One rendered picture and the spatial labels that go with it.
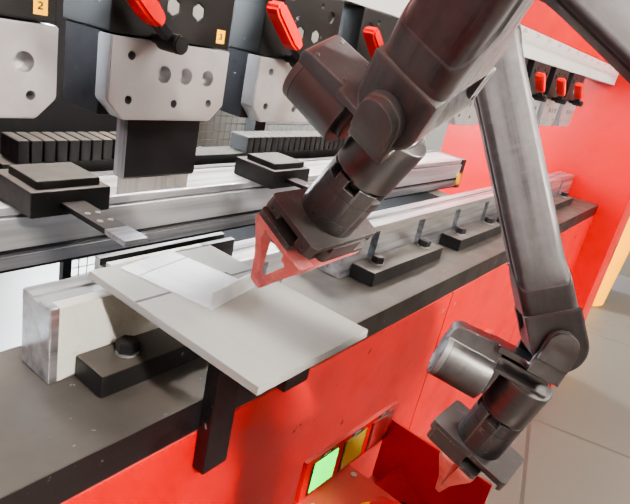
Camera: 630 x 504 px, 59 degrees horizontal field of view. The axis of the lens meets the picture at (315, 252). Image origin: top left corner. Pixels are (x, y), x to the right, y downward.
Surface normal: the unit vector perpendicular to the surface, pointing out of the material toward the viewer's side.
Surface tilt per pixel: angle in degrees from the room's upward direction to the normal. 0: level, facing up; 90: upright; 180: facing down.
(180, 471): 90
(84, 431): 0
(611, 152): 90
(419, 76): 119
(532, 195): 76
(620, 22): 80
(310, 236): 30
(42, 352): 90
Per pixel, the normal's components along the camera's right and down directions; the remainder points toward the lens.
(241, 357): 0.20, -0.91
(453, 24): -0.64, 0.48
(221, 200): 0.77, 0.37
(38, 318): -0.61, 0.17
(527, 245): -0.23, 0.10
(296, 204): 0.55, -0.61
